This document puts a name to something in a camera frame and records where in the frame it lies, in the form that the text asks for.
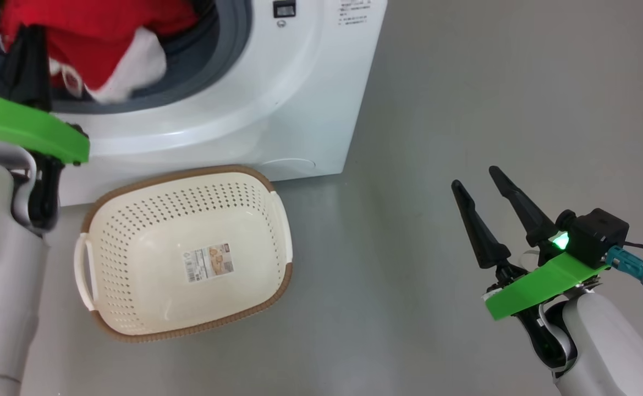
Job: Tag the white front-load washing machine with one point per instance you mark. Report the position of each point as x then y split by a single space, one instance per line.
299 82

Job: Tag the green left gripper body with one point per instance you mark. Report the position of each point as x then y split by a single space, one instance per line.
18 126

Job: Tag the red and white garment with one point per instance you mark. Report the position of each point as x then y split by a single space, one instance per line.
90 33

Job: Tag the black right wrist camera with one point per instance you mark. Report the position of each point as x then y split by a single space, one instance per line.
599 234

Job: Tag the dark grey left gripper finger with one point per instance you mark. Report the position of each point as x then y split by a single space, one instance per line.
27 71

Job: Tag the cream perforated laundry basket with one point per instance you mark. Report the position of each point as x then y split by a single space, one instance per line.
150 275

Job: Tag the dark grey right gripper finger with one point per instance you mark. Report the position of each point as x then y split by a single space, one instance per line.
481 236
527 214

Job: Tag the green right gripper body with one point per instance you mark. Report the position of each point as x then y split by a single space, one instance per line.
541 283

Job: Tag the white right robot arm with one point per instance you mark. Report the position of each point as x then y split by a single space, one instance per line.
613 346

